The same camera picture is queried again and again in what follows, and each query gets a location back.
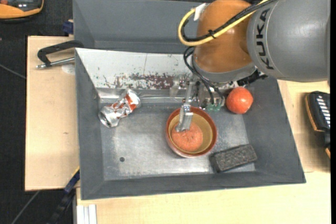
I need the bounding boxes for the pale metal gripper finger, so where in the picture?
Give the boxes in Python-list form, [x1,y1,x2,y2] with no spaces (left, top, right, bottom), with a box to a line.
[175,104,187,132]
[183,104,194,130]

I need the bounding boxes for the yellow bowl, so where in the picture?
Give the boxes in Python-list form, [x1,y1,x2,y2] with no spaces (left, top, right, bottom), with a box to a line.
[168,112,214,155]

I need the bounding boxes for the orange rough ball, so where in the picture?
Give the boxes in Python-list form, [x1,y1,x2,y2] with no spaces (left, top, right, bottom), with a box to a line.
[171,122,204,153]

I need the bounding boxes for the red bowl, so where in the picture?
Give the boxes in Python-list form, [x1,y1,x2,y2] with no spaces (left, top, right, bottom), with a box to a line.
[165,105,218,159]

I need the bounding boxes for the red-orange round fruit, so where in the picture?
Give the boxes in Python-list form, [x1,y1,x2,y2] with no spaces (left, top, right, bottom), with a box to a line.
[225,86,254,115]

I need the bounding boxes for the grey metal bin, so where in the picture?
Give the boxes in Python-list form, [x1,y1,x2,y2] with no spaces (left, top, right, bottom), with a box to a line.
[72,0,307,200]

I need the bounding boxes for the black rough block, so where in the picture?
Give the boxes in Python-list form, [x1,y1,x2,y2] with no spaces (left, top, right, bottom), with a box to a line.
[209,143,258,174]

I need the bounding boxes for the crushed silver and red can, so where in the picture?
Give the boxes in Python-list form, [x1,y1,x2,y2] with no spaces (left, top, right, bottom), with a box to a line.
[98,88,142,129]

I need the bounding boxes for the pale wood flat board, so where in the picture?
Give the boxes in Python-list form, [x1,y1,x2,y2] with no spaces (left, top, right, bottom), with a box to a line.
[24,35,81,191]

